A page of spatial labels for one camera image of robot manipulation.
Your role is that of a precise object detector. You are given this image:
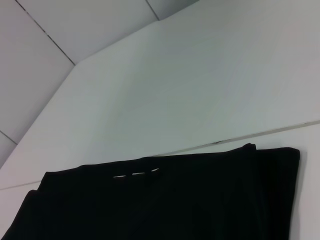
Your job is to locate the black t-shirt with white print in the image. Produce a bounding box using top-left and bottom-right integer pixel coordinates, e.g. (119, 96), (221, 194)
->
(0, 142), (301, 240)

